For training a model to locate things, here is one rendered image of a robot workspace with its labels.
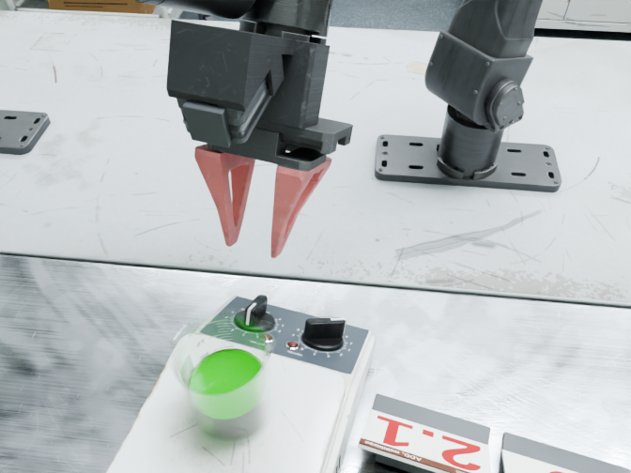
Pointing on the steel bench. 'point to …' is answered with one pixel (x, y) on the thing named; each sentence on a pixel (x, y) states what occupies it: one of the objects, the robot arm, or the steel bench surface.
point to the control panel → (341, 358)
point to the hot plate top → (311, 418)
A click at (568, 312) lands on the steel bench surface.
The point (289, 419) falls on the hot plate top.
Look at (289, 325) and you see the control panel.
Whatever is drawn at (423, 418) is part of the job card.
